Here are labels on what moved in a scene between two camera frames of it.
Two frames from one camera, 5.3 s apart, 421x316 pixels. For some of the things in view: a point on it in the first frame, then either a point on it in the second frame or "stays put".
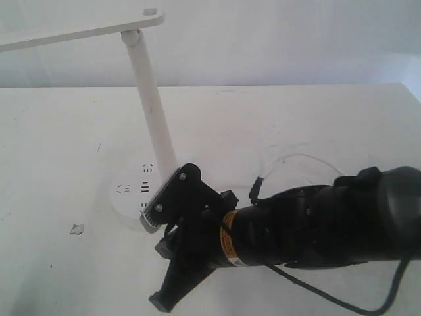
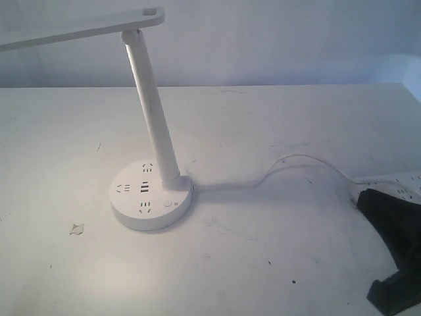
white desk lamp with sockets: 135,185 stays put
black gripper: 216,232 -> 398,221
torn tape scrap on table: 77,229 stays put
